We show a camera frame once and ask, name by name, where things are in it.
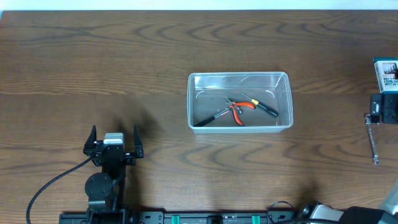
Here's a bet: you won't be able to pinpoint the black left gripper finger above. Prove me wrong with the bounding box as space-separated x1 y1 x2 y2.
134 125 143 149
84 125 97 148

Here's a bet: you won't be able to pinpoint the small steel claw hammer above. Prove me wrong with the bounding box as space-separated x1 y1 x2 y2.
193 107 232 127

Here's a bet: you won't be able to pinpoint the clear plastic storage container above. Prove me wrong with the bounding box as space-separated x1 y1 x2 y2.
187 72 294 134

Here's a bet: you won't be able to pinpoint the red handled pliers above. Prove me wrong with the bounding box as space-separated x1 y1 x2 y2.
226 98 255 126

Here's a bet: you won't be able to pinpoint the black yellow screwdriver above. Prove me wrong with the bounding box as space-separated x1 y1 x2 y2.
241 92 279 118

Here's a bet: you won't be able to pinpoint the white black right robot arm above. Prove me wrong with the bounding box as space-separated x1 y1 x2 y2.
297 91 397 224

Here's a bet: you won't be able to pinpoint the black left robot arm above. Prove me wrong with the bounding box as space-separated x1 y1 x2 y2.
83 126 144 223

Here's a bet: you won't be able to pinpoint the silver combination wrench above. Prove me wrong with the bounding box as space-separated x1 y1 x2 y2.
364 114 379 165

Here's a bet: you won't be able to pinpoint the blue white cardboard box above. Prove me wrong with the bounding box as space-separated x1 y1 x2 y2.
373 57 398 94

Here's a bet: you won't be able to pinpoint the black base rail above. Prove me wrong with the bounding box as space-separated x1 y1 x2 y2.
58 210 295 224

